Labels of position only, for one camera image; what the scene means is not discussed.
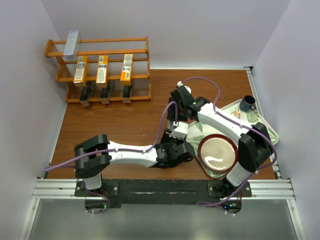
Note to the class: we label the red rimmed cream plate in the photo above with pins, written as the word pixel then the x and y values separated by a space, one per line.
pixel 217 153

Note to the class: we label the orange wooden three-tier shelf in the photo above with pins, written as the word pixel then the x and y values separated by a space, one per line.
pixel 115 48

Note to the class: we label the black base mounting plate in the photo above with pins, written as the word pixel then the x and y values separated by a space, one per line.
pixel 114 193

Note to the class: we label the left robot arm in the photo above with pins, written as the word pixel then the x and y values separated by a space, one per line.
pixel 98 152

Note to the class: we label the orange toothpaste box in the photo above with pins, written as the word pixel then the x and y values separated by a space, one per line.
pixel 102 71

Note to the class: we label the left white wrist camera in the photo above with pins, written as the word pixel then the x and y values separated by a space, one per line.
pixel 180 130

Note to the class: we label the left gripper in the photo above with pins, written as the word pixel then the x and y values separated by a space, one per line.
pixel 166 137

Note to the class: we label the black toothpaste box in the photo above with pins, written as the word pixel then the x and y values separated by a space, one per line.
pixel 86 96
pixel 106 93
pixel 127 94

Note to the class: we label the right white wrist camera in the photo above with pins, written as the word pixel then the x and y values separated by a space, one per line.
pixel 180 84

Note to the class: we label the silver gold R&O toothpaste box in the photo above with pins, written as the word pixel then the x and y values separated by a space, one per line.
pixel 125 77

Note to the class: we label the leaf patterned white tray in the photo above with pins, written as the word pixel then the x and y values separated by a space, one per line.
pixel 197 131

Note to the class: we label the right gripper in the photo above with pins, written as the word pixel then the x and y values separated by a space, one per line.
pixel 172 113

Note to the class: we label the aluminium frame rail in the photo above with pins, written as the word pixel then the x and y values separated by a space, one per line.
pixel 267 189

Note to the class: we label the dark blue mug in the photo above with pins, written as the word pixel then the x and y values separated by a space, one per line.
pixel 248 103

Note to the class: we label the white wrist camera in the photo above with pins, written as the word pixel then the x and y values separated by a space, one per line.
pixel 180 130
pixel 180 84

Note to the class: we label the yellow toothpaste box with barcode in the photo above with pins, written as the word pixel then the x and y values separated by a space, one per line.
pixel 80 76

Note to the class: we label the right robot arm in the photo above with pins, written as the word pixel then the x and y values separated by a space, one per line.
pixel 254 145

